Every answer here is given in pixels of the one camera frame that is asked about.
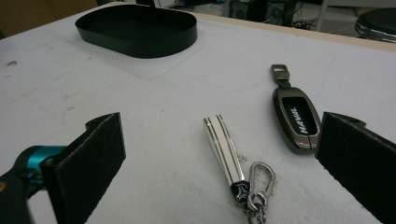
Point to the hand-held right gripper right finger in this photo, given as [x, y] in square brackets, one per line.
[358, 161]

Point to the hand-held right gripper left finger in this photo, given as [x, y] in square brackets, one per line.
[87, 168]

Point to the black oval tray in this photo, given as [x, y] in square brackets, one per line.
[137, 31]

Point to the black round stool chrome rim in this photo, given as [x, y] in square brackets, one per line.
[378, 21]

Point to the dark equipment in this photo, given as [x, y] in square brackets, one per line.
[261, 11]

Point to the white post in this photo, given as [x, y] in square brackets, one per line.
[322, 14]

